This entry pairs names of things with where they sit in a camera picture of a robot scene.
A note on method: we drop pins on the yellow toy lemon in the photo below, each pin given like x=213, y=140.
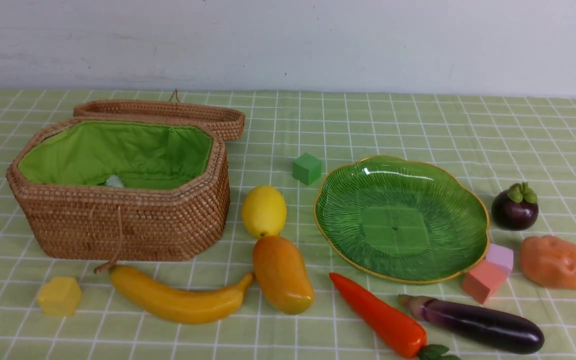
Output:
x=264, y=212

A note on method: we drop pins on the orange yellow toy mango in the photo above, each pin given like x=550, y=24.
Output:
x=282, y=275

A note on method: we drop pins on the yellow toy banana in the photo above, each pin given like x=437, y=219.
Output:
x=174, y=305

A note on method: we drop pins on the orange toy carrot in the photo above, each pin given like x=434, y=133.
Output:
x=400, y=332

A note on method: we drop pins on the dark purple toy mangosteen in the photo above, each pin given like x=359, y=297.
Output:
x=515, y=208

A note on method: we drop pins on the purple toy eggplant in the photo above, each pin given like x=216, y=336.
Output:
x=490, y=327

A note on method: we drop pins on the orange toy potato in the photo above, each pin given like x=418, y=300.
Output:
x=549, y=261

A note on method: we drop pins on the green foam cube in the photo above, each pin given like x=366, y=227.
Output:
x=307, y=168

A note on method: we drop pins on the woven wicker basket lid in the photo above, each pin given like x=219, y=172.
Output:
x=226, y=123

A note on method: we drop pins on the green checkered tablecloth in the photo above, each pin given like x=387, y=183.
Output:
x=487, y=142

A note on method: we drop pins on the green leaf-shaped glass plate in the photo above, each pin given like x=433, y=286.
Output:
x=405, y=221

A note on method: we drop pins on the woven wicker basket green lining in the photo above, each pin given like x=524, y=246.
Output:
x=174, y=204

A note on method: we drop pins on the white tag inside basket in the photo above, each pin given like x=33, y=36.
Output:
x=114, y=181

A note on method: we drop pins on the salmon pink foam cube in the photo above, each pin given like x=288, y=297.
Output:
x=483, y=281

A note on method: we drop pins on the light purple foam cube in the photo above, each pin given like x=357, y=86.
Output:
x=501, y=257

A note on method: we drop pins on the yellow foam block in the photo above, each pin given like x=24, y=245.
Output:
x=60, y=296

